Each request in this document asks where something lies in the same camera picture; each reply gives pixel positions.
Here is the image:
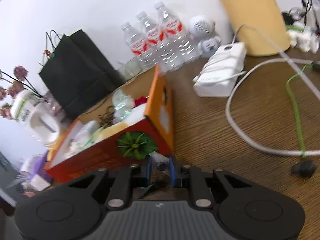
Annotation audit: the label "red cardboard box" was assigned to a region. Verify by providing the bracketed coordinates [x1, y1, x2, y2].
[44, 65, 176, 184]

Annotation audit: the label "green thin cable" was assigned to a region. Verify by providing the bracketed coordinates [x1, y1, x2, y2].
[286, 64, 316, 158]

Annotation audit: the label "black earphone cable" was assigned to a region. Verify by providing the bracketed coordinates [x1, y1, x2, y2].
[99, 106, 117, 128]

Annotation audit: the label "dried pink flowers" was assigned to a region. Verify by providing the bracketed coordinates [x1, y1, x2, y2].
[0, 66, 48, 118]

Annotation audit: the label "white plastic wrapper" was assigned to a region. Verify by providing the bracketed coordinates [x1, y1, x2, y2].
[140, 152, 175, 196]

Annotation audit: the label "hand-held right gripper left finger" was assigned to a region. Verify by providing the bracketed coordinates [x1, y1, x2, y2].
[69, 156, 153, 210]

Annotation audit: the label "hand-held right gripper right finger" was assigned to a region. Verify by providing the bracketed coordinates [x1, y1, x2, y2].
[169, 156, 252, 210]

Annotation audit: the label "iridescent clear plastic bag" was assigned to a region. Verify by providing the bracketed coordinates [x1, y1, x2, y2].
[111, 90, 136, 121]

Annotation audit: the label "yellow thermos jug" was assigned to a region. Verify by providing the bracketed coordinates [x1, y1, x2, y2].
[210, 0, 292, 57]

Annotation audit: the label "white charging cable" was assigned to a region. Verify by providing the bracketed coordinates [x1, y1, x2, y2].
[225, 24, 320, 157]

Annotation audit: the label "white robot speaker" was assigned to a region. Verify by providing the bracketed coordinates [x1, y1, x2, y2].
[188, 15, 223, 53]

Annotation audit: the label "white power bank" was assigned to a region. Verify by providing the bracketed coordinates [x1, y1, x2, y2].
[192, 42, 248, 98]

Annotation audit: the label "clear glass cup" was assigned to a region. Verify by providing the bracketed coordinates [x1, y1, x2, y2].
[117, 56, 142, 79]

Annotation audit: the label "clear water bottle red label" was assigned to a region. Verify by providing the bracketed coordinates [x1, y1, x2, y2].
[153, 1, 201, 72]
[136, 11, 171, 68]
[121, 22, 151, 71]

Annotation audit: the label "white detergent bottle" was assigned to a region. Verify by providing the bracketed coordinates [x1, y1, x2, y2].
[10, 90, 62, 146]

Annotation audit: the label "white power strip with plugs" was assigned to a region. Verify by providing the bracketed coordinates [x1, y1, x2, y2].
[281, 0, 320, 53]

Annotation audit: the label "black plug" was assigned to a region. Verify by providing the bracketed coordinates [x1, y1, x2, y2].
[291, 160, 316, 177]

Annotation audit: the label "clear cotton swab box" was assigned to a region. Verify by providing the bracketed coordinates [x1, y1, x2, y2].
[75, 120, 99, 143]

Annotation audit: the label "purple tissue pack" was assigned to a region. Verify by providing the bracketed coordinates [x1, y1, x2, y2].
[20, 152, 53, 192]

